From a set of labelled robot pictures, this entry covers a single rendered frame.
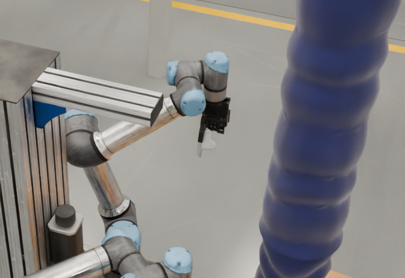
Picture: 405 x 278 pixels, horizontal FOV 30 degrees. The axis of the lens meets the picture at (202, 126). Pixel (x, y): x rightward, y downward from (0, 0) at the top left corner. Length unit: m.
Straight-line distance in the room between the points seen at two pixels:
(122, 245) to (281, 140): 0.51
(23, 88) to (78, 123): 0.50
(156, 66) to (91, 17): 1.00
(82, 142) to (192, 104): 0.36
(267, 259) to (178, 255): 0.32
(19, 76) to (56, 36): 4.09
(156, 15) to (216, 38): 0.91
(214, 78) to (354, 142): 0.63
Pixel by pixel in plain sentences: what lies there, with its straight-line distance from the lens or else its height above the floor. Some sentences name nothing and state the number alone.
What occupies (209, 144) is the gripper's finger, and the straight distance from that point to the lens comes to 2.46.
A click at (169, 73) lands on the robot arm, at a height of 1.84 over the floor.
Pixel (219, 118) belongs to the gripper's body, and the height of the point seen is 1.66.
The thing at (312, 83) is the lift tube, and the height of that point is 2.16.
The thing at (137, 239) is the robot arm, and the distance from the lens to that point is 2.58.
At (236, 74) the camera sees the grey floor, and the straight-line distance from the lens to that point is 5.65.
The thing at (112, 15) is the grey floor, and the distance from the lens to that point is 6.32.
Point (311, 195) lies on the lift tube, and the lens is 1.94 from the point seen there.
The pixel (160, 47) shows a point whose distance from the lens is 5.40.
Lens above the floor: 3.12
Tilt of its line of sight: 38 degrees down
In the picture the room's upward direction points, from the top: 5 degrees clockwise
